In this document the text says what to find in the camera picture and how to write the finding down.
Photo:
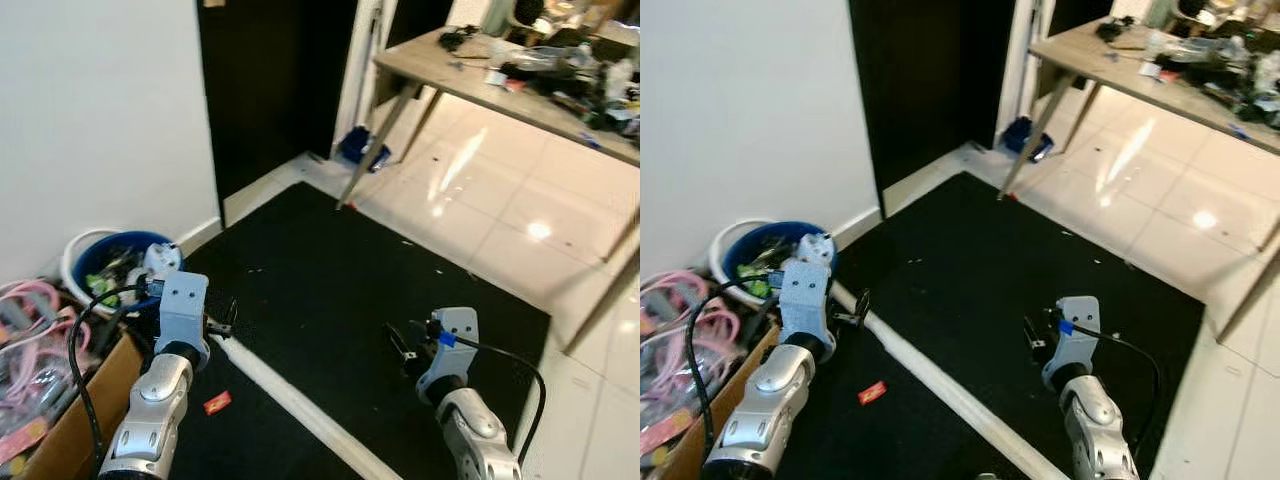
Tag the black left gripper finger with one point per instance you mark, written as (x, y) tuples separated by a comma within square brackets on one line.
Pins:
[(862, 305), (233, 313)]

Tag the small red card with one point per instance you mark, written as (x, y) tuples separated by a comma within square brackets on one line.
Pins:
[(218, 403), (872, 393)]

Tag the green wrapper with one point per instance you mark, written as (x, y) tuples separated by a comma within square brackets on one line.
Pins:
[(760, 285), (105, 288)]

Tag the black floor mat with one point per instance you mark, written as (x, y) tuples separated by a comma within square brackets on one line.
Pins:
[(1000, 250), (250, 440), (350, 260), (900, 440)]

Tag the white floor tape strip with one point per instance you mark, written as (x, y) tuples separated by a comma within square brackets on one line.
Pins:
[(950, 390), (300, 407)]

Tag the blue bucket white rim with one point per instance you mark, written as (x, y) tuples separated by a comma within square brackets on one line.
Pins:
[(760, 245), (120, 250)]

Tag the beige slanted table leg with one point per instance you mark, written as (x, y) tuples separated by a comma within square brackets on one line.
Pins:
[(600, 290), (1240, 290)]

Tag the wooden table slanted legs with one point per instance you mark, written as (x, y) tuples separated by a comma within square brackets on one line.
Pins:
[(420, 65), (1080, 50)]

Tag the white paper sheet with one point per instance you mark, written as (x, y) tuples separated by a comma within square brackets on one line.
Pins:
[(500, 78), (1155, 70)]

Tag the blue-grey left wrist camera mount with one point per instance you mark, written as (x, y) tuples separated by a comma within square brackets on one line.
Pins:
[(185, 305), (808, 295)]

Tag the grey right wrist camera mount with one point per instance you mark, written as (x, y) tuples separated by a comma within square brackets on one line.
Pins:
[(462, 325), (1080, 320)]

